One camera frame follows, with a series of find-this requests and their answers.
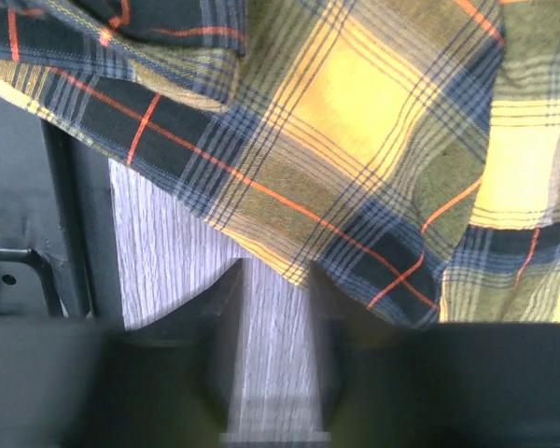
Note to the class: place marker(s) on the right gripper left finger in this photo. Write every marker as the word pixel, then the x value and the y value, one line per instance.
pixel 77 383

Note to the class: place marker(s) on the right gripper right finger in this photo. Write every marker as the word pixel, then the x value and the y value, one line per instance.
pixel 450 385

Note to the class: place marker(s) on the yellow plaid long sleeve shirt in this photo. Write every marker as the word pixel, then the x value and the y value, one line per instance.
pixel 411 148

